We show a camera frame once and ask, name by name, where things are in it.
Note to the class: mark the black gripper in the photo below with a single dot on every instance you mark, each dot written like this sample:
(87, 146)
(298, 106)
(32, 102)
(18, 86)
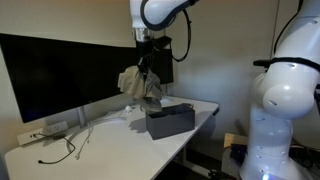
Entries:
(145, 51)

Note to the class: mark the tan cloth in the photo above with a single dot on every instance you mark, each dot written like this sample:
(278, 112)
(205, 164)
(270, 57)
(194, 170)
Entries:
(133, 83)

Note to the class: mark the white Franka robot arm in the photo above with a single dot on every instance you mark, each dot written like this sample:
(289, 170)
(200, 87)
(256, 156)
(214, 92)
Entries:
(286, 93)

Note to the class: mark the dark grey box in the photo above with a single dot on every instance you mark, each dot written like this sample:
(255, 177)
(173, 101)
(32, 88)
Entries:
(171, 126)

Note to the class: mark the wooden box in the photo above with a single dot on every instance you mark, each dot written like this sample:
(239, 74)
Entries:
(235, 138)

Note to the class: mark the black floor box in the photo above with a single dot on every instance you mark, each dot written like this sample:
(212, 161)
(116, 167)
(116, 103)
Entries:
(238, 153)

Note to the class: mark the silver stand of smaller monitor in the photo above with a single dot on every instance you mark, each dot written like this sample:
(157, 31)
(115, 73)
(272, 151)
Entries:
(166, 100)

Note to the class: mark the small white round object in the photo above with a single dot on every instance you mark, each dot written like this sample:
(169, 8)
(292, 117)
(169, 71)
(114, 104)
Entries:
(128, 109)

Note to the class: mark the large black monitor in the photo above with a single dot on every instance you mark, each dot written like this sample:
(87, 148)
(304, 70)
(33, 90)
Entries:
(56, 76)

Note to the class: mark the white table leg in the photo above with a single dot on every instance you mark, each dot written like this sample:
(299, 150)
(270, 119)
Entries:
(184, 155)

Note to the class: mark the white power strip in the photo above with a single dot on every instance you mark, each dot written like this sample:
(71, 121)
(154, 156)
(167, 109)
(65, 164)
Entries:
(40, 133)

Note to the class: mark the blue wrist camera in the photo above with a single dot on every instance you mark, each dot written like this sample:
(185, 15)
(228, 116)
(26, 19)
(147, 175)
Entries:
(163, 42)

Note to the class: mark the black stereo camera on stand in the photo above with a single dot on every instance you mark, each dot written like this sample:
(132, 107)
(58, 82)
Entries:
(260, 62)

